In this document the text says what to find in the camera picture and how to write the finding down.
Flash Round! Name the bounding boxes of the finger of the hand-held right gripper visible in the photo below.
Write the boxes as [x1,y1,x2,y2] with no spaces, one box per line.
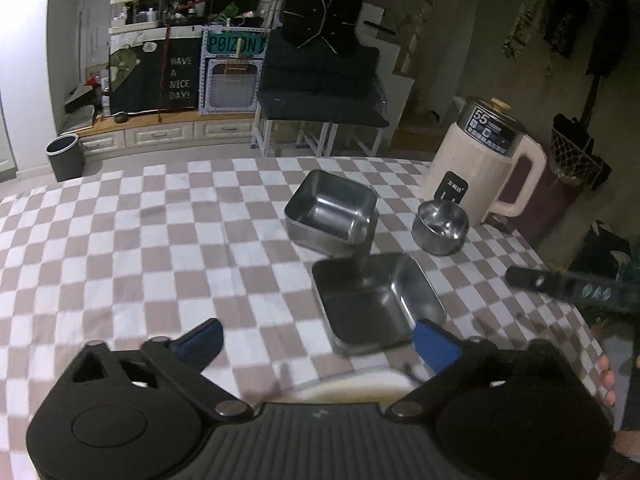
[505,265,640,311]

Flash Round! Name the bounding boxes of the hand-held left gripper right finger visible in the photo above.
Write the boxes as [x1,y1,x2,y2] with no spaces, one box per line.
[384,318,568,420]

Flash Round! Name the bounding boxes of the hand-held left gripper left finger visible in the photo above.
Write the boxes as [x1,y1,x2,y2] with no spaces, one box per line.
[67,317,256,422]

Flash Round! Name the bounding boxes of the rectangular steel tray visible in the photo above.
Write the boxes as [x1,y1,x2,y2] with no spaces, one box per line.
[311,252,447,357]

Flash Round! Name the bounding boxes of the round steel bowl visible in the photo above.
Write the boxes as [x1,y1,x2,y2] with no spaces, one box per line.
[411,199,470,257]

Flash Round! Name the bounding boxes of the square steel tray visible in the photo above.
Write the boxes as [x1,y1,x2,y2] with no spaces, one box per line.
[284,170,379,257]

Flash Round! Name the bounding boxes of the person's right hand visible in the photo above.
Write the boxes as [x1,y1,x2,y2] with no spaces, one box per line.
[597,354,617,407]

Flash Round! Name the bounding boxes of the black bag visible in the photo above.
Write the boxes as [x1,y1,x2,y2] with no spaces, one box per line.
[570,220,635,272]

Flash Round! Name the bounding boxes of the brown checkered tablecloth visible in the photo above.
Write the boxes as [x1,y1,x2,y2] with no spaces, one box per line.
[0,156,616,480]

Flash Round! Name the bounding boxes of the black tag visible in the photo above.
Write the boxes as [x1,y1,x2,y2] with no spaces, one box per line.
[434,171,468,205]

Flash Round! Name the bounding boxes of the cream electric kettle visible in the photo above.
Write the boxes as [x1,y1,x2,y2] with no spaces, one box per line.
[419,96,547,226]

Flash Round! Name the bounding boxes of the low white drawer cabinet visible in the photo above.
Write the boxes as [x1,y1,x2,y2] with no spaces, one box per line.
[65,112,258,162]

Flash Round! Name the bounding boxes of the grey trash bin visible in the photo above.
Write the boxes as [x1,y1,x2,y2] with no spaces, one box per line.
[46,134,83,182]

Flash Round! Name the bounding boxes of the grey folded item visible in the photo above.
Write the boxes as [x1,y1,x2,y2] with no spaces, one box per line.
[64,85,99,128]

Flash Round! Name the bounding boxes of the clear-window storage box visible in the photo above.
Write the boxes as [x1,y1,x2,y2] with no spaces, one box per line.
[199,27,266,116]

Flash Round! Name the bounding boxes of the black lettered sign cloth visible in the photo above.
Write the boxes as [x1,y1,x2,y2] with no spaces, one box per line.
[109,35,203,116]

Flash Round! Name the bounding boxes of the black folded cushions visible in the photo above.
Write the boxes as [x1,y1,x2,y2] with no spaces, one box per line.
[259,45,390,128]

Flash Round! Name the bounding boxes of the white shelf organizer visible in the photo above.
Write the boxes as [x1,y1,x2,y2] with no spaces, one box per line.
[110,0,164,31]

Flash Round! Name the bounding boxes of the black jacket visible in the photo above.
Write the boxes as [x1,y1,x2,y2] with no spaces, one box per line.
[282,0,367,53]

